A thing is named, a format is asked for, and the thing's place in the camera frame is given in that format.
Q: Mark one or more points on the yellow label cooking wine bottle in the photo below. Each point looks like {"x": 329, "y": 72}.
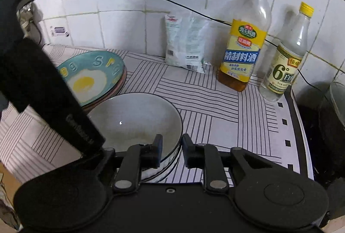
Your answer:
{"x": 242, "y": 55}

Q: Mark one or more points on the metal wall fixture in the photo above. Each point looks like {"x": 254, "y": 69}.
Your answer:
{"x": 27, "y": 16}

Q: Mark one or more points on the striped table mat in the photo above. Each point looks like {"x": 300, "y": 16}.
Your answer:
{"x": 215, "y": 114}

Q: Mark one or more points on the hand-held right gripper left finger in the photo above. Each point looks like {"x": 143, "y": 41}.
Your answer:
{"x": 159, "y": 148}

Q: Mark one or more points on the yellow cap vinegar bottle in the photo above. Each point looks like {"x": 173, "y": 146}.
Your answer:
{"x": 283, "y": 71}

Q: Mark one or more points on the black wok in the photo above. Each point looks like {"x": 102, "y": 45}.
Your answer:
{"x": 326, "y": 138}

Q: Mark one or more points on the glass pot lid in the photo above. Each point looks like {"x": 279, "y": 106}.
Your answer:
{"x": 338, "y": 98}

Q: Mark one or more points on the blue fried egg plate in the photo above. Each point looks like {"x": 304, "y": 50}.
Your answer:
{"x": 86, "y": 82}

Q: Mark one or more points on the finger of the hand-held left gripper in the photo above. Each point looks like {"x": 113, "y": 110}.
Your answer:
{"x": 54, "y": 93}

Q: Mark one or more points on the wall tile sticker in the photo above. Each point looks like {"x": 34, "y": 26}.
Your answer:
{"x": 59, "y": 31}

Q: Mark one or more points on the white plastic salt bag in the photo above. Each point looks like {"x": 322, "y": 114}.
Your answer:
{"x": 183, "y": 41}

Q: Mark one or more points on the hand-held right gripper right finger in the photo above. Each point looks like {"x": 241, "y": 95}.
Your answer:
{"x": 186, "y": 149}

